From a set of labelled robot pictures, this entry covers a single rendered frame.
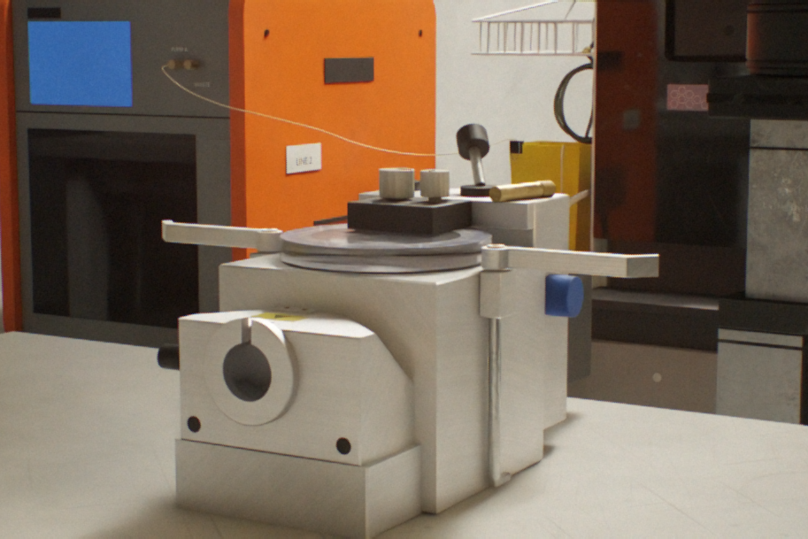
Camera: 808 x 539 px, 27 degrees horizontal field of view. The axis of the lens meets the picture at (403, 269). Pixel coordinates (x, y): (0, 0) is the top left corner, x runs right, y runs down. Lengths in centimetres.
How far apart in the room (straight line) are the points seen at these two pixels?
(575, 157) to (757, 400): 105
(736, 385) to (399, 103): 90
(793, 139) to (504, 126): 235
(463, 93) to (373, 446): 302
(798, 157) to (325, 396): 70
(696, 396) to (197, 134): 74
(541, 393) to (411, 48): 140
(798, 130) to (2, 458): 70
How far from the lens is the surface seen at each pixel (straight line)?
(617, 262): 63
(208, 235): 73
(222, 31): 182
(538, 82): 354
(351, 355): 60
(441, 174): 70
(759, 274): 127
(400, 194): 70
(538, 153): 230
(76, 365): 94
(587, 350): 81
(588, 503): 66
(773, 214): 126
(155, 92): 187
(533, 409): 71
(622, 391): 219
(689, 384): 216
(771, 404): 126
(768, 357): 126
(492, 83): 358
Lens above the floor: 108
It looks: 8 degrees down
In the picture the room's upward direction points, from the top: straight up
